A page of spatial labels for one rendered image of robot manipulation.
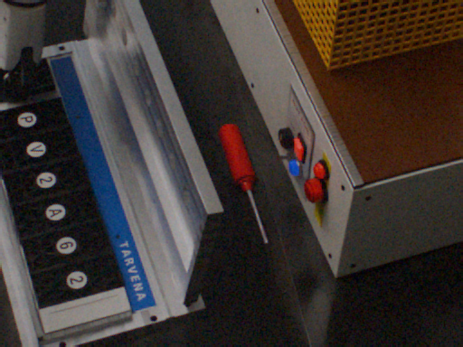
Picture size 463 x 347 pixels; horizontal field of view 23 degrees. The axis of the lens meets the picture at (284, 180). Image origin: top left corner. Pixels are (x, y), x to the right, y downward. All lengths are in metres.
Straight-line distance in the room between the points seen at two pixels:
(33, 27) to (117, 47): 0.12
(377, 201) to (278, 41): 0.23
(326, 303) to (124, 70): 0.38
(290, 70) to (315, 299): 0.27
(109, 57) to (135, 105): 0.09
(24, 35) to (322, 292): 0.46
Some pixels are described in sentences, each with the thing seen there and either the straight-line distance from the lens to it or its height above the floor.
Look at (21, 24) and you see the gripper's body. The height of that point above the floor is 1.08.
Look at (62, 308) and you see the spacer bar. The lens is 1.30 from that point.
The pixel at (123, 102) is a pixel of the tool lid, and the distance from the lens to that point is 1.39.
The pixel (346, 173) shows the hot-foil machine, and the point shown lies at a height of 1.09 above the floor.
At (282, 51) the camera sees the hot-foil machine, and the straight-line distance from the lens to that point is 1.32.
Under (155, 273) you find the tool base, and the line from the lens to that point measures 1.33.
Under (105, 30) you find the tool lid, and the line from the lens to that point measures 1.47.
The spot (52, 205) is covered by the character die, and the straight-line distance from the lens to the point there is 1.38.
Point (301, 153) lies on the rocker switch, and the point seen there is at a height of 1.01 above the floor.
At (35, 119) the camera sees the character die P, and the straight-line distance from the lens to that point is 1.46.
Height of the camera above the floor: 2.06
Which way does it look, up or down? 54 degrees down
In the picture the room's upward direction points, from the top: 6 degrees clockwise
